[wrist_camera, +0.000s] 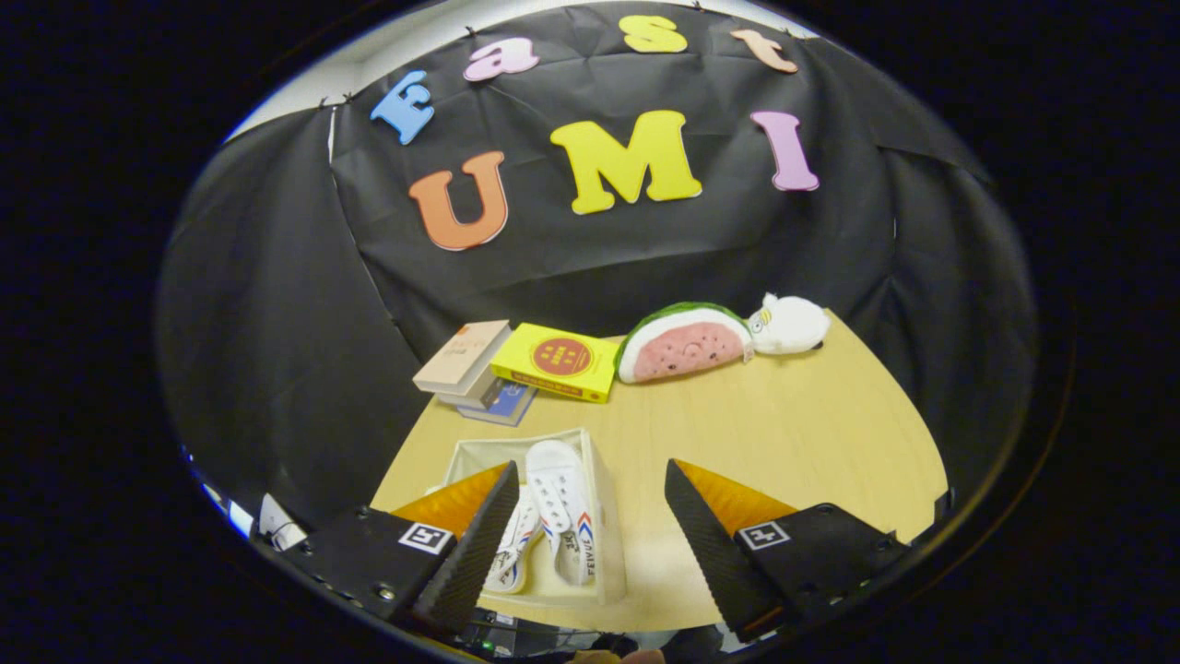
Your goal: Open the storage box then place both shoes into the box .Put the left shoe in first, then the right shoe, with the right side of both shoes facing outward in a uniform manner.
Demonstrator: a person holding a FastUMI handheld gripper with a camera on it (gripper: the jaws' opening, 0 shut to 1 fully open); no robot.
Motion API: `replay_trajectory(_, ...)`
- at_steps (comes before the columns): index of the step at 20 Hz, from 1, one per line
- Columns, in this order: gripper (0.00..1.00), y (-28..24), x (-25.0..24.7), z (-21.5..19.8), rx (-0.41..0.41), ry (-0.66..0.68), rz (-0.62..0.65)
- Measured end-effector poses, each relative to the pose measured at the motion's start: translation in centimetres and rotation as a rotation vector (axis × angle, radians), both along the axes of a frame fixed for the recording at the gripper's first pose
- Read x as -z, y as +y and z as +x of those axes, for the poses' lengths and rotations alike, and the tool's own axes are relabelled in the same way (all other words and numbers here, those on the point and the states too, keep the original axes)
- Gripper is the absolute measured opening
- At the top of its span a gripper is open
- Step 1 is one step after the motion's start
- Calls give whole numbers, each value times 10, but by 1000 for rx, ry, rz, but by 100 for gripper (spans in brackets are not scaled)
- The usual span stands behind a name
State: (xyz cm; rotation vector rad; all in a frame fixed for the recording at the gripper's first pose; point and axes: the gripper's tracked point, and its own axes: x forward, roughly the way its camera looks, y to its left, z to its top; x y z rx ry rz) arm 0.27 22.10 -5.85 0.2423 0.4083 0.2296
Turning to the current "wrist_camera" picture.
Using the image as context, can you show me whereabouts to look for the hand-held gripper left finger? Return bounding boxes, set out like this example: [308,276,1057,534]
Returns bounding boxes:
[277,461,520,637]

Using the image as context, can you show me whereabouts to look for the white plush toy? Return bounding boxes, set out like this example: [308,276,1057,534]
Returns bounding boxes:
[745,293,832,357]

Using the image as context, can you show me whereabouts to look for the beige storage box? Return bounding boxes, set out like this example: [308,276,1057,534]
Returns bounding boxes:
[426,427,628,608]

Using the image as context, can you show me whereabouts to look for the white device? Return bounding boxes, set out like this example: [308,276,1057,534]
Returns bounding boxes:
[258,493,308,551]

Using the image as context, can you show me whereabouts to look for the yellow book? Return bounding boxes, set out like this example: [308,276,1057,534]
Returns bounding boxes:
[490,323,620,404]

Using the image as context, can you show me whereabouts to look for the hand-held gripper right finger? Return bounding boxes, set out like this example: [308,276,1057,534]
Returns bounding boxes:
[664,458,909,644]

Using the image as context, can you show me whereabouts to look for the black backdrop cloth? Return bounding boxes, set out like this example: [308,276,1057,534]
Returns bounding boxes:
[157,0,1038,545]

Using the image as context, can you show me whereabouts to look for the white shoe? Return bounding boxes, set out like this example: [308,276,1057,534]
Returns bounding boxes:
[525,440,598,587]
[484,484,545,594]

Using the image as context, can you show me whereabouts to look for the blue book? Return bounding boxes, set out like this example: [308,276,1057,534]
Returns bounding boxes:
[458,380,538,428]

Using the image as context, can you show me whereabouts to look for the watermelon slice plush toy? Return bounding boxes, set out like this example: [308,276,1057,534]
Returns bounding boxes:
[615,302,755,385]

